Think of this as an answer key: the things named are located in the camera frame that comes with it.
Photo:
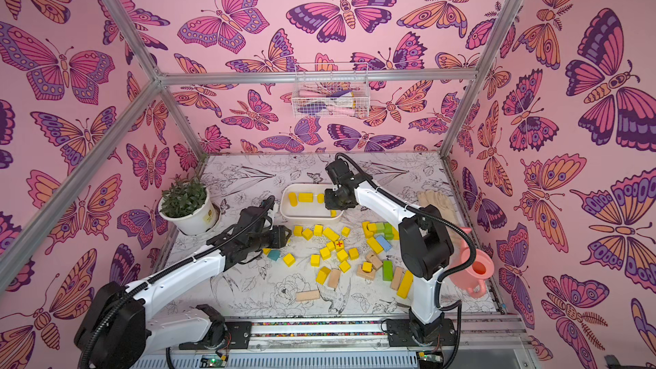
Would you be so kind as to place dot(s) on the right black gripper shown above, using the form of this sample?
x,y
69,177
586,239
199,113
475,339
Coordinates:
x,y
333,200

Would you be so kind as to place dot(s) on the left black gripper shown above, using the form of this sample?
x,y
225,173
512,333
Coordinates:
x,y
279,237

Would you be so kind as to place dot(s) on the yellow cylinder block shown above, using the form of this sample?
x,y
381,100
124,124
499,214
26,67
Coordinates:
x,y
293,199

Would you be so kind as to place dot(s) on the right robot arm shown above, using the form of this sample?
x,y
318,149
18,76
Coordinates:
x,y
426,247

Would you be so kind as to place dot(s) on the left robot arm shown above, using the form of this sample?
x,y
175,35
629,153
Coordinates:
x,y
121,311

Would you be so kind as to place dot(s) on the teal block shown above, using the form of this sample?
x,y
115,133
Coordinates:
x,y
274,254

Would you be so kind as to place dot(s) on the yellow cube lower left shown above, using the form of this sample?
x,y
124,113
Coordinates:
x,y
289,260

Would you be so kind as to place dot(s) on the white plastic bin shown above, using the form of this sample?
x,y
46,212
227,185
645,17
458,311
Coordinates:
x,y
308,212

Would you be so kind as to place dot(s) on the blue block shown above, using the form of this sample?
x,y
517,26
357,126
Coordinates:
x,y
383,243

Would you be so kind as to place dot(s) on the long natural wood block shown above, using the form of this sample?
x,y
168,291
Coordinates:
x,y
307,296

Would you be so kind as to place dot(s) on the natural wood block upright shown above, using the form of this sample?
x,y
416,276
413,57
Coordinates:
x,y
333,278

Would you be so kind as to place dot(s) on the green rectangular block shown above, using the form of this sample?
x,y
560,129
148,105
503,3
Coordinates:
x,y
388,271

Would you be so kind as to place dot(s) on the potted green plant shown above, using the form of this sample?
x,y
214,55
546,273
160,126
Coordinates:
x,y
187,203

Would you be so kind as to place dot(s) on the beige work glove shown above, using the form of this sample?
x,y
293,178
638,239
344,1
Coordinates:
x,y
441,202

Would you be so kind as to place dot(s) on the yellow long block right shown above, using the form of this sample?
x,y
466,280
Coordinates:
x,y
405,285

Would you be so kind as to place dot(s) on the pink watering can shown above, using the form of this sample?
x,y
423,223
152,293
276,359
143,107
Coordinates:
x,y
473,279

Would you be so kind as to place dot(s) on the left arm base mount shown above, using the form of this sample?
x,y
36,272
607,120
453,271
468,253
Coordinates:
x,y
231,335

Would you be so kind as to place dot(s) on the wire basket on wall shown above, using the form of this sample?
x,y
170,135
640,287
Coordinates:
x,y
331,90

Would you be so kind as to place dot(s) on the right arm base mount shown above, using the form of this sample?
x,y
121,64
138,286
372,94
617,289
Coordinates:
x,y
413,333

